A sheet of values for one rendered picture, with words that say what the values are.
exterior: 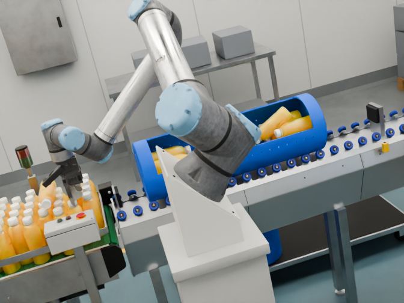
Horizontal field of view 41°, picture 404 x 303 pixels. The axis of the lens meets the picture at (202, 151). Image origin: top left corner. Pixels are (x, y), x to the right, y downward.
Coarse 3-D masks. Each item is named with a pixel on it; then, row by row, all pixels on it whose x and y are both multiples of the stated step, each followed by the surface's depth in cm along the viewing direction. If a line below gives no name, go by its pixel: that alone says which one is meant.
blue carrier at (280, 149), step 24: (312, 96) 254; (264, 120) 270; (312, 120) 247; (144, 144) 241; (168, 144) 260; (264, 144) 243; (288, 144) 246; (312, 144) 251; (144, 168) 234; (240, 168) 246
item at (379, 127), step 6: (372, 102) 272; (366, 108) 272; (372, 108) 266; (378, 108) 263; (372, 114) 268; (378, 114) 265; (372, 120) 269; (378, 120) 266; (372, 126) 274; (378, 126) 268; (384, 126) 267; (384, 132) 268
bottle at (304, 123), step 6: (294, 120) 253; (300, 120) 252; (306, 120) 252; (282, 126) 252; (288, 126) 250; (294, 126) 250; (300, 126) 251; (306, 126) 252; (312, 126) 253; (282, 132) 251; (288, 132) 250; (294, 132) 251
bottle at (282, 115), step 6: (282, 108) 254; (276, 114) 254; (282, 114) 252; (288, 114) 252; (270, 120) 253; (276, 120) 252; (282, 120) 253; (288, 120) 254; (264, 126) 253; (270, 126) 252; (276, 126) 253; (264, 132) 253; (270, 132) 253; (264, 138) 254
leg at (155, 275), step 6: (150, 270) 257; (156, 270) 256; (150, 276) 256; (156, 276) 256; (156, 282) 257; (162, 282) 258; (156, 288) 258; (162, 288) 259; (156, 294) 259; (162, 294) 260; (162, 300) 261
